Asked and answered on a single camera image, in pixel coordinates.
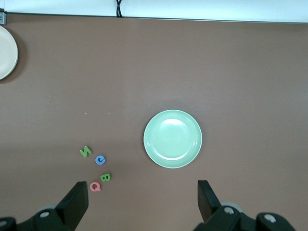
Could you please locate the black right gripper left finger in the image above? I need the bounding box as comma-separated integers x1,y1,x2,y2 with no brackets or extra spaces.
0,181,89,231

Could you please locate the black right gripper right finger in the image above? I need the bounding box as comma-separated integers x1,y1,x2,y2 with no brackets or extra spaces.
192,180,298,231

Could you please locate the pink foam letter Q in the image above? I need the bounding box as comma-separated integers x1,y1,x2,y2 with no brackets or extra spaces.
90,180,102,193

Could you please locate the green foam letter N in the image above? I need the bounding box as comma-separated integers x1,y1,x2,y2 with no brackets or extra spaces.
79,145,92,158

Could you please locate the light green round plate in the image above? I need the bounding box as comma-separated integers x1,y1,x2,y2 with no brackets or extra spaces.
143,109,203,168

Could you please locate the brown table cover mat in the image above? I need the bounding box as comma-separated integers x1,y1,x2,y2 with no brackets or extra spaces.
0,13,308,231

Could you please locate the beige round plate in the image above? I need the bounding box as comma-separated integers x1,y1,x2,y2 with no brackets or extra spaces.
0,25,19,80

